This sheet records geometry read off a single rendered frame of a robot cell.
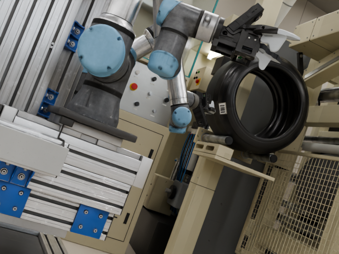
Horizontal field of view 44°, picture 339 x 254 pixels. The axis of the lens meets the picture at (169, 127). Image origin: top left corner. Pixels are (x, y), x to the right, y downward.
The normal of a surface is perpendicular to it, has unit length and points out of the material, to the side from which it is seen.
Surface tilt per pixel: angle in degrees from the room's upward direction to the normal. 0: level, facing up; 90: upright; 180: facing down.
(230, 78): 84
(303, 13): 90
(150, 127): 90
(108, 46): 98
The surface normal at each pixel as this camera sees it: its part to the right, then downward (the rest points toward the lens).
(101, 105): 0.46, -0.23
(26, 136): 0.40, 0.07
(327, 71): -0.25, 0.89
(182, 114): 0.07, -0.06
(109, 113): 0.73, -0.11
